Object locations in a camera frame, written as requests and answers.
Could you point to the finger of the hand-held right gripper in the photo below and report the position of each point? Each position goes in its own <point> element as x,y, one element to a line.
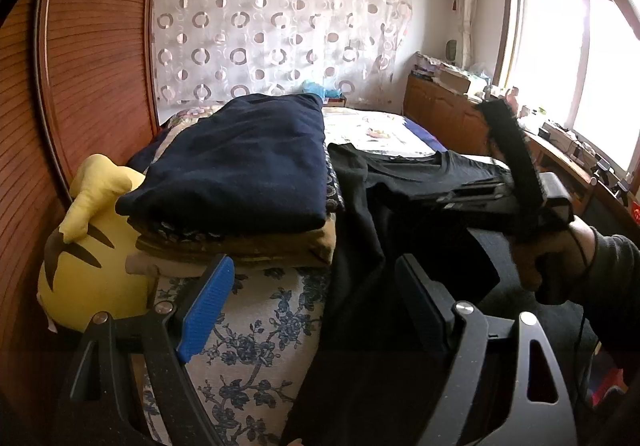
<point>475,206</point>
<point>487,187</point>

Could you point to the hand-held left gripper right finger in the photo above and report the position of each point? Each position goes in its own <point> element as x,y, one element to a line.
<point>422,311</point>

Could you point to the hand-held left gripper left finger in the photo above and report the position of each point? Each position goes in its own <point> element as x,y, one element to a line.
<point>207,306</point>

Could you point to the black t-shirt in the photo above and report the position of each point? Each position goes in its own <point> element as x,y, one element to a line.
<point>380,236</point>

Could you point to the person's right forearm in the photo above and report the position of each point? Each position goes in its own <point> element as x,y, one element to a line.
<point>617,286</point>

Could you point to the person's right hand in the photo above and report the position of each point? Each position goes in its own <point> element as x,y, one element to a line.
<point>570,251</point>

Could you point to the bed with floral sheet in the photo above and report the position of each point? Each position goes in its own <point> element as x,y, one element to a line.
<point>250,351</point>

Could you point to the long wooden cabinet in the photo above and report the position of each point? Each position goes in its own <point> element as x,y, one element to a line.
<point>450,121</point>

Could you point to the small black stand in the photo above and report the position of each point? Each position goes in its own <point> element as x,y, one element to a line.
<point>622,186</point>
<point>602,171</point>

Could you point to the pile of boxes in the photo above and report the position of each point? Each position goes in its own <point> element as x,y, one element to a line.
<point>450,74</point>

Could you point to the red box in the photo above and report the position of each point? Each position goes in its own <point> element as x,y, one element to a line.
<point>635,212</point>

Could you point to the yellow plush toy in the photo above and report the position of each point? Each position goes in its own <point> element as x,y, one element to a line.
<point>95,246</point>

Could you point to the white window curtain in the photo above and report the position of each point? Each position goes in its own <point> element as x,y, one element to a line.
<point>466,1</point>

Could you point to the blue plastic bag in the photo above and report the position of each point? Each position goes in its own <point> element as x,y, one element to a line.
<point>320,89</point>

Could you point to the wooden headboard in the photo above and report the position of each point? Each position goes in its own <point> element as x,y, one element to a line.
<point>75,91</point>

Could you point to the circle-patterned lace curtain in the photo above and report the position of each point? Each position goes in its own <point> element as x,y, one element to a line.
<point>280,26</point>

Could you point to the window with wooden frame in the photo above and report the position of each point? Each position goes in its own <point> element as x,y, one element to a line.
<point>560,41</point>

